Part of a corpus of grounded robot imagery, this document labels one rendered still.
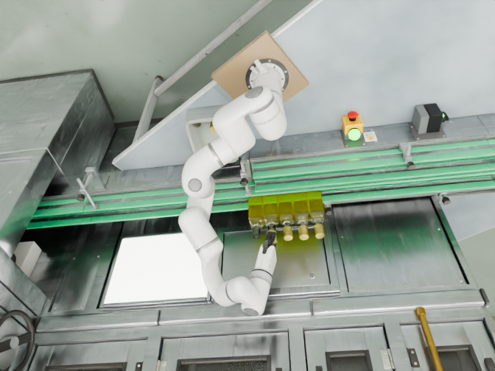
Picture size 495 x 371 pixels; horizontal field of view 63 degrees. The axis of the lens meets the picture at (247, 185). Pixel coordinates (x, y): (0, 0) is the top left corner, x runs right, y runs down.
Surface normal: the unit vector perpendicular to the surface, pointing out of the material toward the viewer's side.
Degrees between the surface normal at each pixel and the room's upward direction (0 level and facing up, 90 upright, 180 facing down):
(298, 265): 90
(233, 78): 0
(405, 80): 0
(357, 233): 90
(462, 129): 90
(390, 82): 0
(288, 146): 90
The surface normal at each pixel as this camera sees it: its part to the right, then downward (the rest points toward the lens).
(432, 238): -0.14, -0.71
